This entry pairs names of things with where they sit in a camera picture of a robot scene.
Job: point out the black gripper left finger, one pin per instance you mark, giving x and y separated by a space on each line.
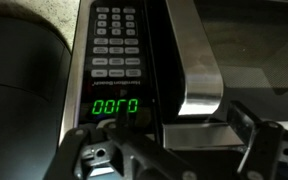
140 156

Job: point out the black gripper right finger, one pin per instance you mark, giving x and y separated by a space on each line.
264 146

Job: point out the black steel microwave body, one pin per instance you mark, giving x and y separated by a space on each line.
117 53

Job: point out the black air fryer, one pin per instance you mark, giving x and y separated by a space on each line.
20 100

